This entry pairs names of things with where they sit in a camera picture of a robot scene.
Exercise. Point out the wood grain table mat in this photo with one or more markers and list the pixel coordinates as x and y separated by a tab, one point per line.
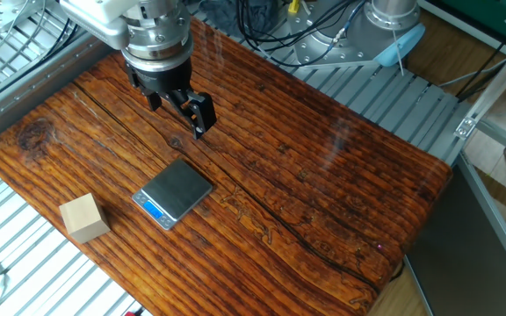
279	175

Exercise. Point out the yellow connector plug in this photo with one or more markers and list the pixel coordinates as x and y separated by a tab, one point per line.
294	6

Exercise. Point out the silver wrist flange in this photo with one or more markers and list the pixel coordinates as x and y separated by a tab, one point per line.
156	39

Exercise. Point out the silver corner bracket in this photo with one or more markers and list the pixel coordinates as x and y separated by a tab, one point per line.
465	128

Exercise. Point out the dark grey crumpled cloth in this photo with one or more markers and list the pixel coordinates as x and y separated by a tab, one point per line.
235	13

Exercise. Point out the grey table frame beam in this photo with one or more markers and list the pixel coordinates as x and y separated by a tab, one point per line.
24	88

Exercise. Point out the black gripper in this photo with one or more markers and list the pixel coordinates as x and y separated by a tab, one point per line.
161	81

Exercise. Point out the flat grey panel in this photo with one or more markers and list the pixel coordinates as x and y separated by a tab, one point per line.
455	246

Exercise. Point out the silver digital pocket scale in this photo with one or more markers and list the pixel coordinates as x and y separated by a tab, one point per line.
176	188

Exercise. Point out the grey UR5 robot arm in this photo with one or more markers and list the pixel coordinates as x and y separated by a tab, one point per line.
389	13

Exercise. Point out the aluminium frame post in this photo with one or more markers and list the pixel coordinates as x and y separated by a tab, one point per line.
499	81

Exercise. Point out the white zip tie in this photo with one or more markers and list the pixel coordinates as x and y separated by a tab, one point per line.
397	52

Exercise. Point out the light wooden cube block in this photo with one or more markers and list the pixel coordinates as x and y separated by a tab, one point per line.
84	219

